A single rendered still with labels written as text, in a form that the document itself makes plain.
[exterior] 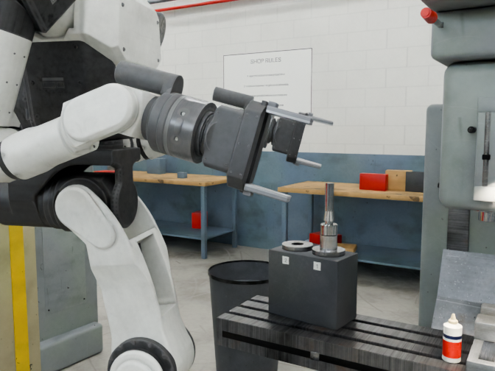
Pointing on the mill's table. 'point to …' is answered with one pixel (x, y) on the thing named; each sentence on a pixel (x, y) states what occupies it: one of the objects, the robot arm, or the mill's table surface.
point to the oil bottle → (451, 341)
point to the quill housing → (485, 82)
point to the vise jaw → (485, 327)
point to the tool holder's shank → (329, 203)
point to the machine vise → (482, 348)
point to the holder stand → (313, 284)
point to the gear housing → (464, 36)
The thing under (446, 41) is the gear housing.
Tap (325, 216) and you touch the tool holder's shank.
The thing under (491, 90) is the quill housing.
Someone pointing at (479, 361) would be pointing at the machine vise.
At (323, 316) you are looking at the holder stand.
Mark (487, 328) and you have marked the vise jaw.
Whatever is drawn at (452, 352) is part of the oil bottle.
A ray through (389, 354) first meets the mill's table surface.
